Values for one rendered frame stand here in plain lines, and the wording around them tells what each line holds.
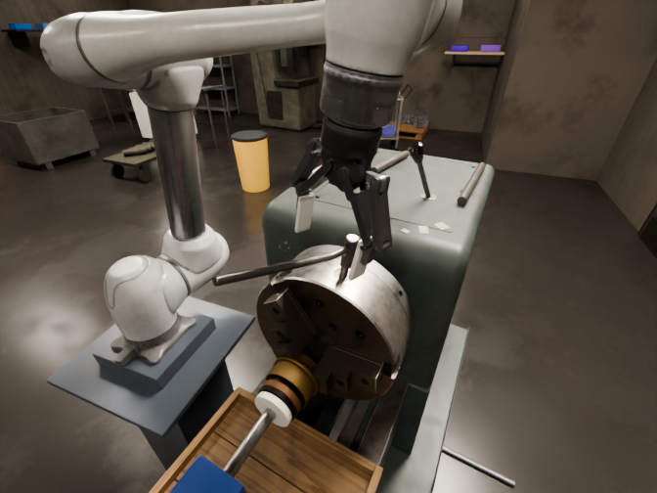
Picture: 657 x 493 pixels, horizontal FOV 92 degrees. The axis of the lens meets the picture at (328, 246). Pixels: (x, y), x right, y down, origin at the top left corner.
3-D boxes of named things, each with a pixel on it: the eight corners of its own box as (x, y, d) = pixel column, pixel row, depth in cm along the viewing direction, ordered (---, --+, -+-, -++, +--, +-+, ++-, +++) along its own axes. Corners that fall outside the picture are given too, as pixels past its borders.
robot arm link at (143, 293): (109, 330, 95) (76, 271, 83) (161, 293, 109) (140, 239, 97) (144, 350, 89) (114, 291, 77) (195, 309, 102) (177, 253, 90)
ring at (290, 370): (282, 337, 59) (249, 377, 52) (327, 357, 55) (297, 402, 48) (285, 369, 64) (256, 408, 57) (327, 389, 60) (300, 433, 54)
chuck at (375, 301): (276, 325, 84) (284, 229, 65) (385, 388, 75) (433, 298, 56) (254, 349, 78) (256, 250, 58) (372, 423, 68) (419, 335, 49)
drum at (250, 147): (279, 184, 407) (274, 132, 371) (259, 196, 377) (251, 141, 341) (253, 178, 422) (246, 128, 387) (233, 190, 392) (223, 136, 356)
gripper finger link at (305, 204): (300, 199, 51) (297, 196, 51) (296, 234, 55) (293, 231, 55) (315, 194, 52) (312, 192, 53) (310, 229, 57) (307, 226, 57)
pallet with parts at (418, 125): (427, 130, 636) (430, 113, 619) (423, 140, 577) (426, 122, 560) (375, 125, 668) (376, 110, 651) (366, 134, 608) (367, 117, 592)
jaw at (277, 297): (310, 323, 67) (279, 276, 64) (327, 320, 63) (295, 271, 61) (279, 363, 58) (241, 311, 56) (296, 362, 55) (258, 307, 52)
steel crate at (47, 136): (6, 166, 462) (-22, 118, 426) (70, 148, 536) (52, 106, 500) (43, 173, 439) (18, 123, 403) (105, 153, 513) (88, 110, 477)
